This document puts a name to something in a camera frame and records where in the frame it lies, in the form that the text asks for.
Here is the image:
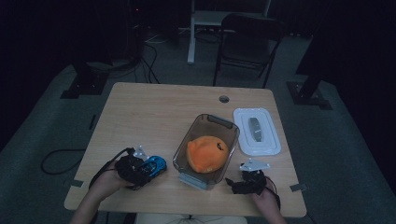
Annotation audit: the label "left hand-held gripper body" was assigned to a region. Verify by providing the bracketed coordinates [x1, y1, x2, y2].
[114, 145, 151, 188]

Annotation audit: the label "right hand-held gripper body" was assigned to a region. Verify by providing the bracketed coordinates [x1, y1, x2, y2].
[233, 157, 271, 196]

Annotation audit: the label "blue toy car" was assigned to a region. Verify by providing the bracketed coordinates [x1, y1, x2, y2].
[137, 155, 168, 179]

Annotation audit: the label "orange plush toy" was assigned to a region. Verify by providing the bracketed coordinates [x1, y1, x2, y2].
[186, 134, 231, 175]

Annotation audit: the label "clear plastic storage box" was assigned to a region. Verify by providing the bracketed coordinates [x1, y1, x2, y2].
[172, 113, 241, 191]

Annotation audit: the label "white box lid grey handle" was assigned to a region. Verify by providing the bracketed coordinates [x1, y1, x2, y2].
[233, 107, 282, 157]

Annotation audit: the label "person's right hand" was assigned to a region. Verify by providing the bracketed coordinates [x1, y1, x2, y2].
[251, 186, 282, 217]

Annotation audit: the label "person's left hand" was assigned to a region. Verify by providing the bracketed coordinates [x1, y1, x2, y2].
[89, 169, 133, 201]

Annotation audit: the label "black floor marker strip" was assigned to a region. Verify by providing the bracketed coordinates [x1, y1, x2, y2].
[88, 114, 98, 132]

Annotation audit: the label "black stand with base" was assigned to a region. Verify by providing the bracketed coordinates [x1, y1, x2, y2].
[60, 60, 110, 100]
[285, 0, 333, 111]

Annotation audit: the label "black folding chair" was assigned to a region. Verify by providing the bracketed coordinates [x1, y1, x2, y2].
[212, 12, 285, 90]

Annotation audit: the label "right hand-held gripper cable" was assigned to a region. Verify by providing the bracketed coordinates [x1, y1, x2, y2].
[264, 176, 282, 210]

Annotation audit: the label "hand-held gripper cable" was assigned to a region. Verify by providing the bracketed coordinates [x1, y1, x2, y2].
[88, 147, 135, 190]
[264, 176, 282, 210]

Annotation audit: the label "left hand-held gripper cable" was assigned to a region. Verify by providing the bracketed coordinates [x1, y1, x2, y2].
[88, 147, 135, 190]

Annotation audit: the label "black cable loop on floor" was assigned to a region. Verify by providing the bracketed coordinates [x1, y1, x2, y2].
[40, 148, 87, 175]

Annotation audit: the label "black cables on floor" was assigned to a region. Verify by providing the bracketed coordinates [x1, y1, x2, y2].
[133, 42, 162, 85]

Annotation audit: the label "white desk frame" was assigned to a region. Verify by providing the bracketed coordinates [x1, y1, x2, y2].
[187, 0, 273, 65]

